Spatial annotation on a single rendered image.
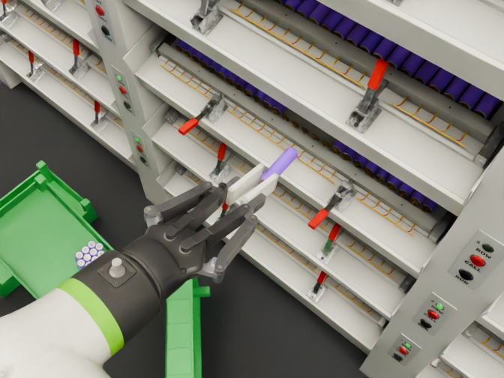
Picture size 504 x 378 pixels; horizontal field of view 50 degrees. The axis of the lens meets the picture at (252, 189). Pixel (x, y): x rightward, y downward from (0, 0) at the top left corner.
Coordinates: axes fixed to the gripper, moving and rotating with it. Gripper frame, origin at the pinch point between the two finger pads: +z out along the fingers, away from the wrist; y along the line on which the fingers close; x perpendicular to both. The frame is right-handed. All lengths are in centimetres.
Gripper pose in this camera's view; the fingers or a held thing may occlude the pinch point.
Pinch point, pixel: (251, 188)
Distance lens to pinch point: 72.9
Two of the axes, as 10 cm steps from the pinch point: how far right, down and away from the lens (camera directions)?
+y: -7.6, -5.5, 3.5
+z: 6.4, -5.0, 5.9
